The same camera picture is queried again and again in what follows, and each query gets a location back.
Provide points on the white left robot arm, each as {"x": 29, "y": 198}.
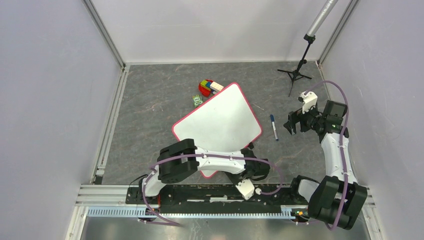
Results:
{"x": 182, "y": 159}

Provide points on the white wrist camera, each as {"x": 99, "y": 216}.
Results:
{"x": 247, "y": 189}
{"x": 309, "y": 101}

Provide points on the green frog toy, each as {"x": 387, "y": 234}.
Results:
{"x": 197, "y": 100}

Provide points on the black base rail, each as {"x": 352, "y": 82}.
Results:
{"x": 216, "y": 199}

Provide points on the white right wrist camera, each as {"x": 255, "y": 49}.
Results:
{"x": 309, "y": 101}

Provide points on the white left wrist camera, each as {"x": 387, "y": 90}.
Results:
{"x": 247, "y": 189}

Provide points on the colourful toy block stack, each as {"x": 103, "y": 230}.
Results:
{"x": 209, "y": 87}

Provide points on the black tripod stand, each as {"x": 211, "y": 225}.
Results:
{"x": 310, "y": 37}

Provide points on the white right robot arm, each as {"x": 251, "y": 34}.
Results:
{"x": 338, "y": 199}

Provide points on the blue white marker pen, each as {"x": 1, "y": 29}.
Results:
{"x": 274, "y": 128}

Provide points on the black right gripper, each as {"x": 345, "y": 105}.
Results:
{"x": 298, "y": 116}

